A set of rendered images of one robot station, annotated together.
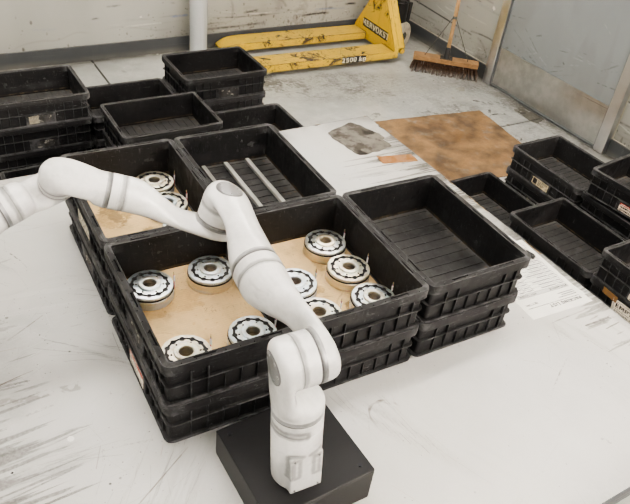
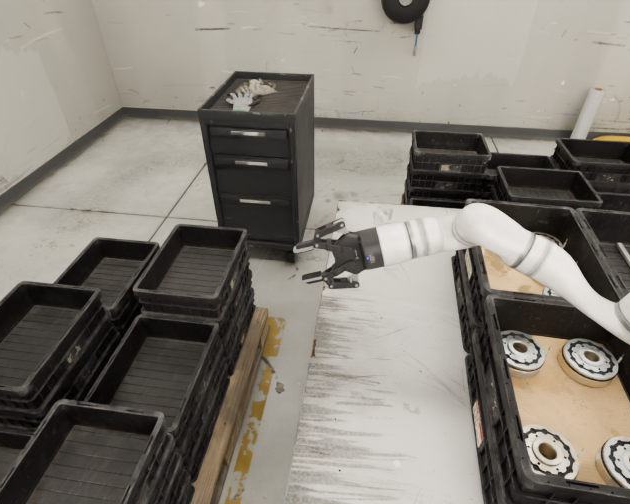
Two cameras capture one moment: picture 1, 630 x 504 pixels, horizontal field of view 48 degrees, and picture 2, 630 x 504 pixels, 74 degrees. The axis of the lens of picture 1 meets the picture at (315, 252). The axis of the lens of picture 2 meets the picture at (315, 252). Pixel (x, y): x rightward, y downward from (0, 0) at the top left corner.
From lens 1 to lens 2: 0.60 m
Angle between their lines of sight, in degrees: 34
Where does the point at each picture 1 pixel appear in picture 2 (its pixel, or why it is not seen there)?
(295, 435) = not seen: outside the picture
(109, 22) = (513, 112)
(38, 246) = (422, 265)
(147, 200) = (565, 275)
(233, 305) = (609, 410)
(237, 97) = (616, 183)
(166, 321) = (526, 395)
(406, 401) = not seen: outside the picture
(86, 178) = (506, 233)
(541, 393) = not seen: outside the picture
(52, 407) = (391, 420)
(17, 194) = (431, 230)
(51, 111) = (459, 164)
